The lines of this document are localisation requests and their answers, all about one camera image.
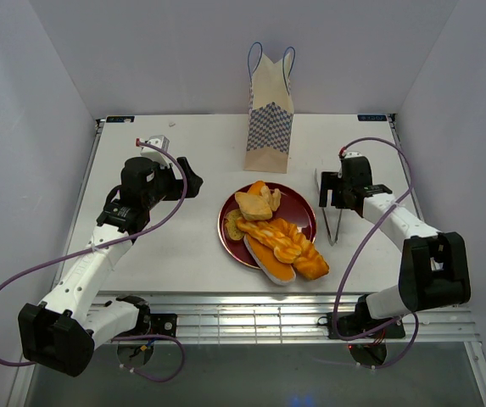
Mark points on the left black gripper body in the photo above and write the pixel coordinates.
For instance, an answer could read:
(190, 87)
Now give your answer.
(166, 187)

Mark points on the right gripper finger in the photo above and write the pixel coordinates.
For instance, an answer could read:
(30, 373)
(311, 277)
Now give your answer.
(378, 189)
(330, 189)

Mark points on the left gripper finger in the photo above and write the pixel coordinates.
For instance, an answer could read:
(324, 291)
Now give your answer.
(193, 185)
(186, 168)

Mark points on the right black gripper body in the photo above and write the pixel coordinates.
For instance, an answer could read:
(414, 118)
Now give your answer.
(341, 188)

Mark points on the beige ridged long bread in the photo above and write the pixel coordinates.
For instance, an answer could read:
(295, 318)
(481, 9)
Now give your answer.
(272, 197)

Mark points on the pale triangular bread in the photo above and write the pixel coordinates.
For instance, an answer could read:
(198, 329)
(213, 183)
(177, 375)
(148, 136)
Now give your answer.
(253, 207)

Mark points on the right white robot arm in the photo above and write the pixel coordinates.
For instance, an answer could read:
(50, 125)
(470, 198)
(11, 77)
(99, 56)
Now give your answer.
(433, 270)

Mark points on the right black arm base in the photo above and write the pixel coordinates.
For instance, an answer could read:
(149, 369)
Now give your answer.
(348, 326)

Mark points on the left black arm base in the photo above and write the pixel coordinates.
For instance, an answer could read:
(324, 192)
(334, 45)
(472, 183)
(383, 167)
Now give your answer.
(164, 324)

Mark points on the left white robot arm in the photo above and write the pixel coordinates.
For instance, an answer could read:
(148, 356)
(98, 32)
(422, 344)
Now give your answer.
(62, 331)

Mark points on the brown sliced bread piece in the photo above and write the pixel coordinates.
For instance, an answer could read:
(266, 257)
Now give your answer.
(230, 225)

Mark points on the blue checkered paper bag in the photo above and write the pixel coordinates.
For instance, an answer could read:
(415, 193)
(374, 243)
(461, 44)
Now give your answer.
(271, 111)

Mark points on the orange flat white-edged bread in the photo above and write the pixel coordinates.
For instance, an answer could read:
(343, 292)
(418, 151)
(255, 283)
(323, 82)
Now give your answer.
(278, 272)

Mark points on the dark red round plate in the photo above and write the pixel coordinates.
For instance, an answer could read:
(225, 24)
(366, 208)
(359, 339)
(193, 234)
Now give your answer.
(293, 208)

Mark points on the right blue corner label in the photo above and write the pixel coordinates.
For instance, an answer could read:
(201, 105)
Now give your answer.
(372, 117)

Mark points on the blue corner label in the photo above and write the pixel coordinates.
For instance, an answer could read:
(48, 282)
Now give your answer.
(120, 119)
(372, 117)

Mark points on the orange oval bun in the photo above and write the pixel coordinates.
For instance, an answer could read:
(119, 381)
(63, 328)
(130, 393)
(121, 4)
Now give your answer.
(255, 188)

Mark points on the left blue corner label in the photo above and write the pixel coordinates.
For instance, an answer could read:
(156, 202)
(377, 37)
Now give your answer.
(120, 119)

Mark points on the orange iced twisted pastry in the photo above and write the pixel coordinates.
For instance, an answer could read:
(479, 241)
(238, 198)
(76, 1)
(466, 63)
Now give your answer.
(282, 246)

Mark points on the golden braided loaf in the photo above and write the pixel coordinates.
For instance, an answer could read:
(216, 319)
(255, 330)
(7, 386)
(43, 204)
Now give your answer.
(310, 264)

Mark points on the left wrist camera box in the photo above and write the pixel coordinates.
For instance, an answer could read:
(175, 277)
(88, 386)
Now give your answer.
(154, 148)

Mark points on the aluminium rail frame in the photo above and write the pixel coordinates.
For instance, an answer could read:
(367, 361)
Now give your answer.
(183, 268)

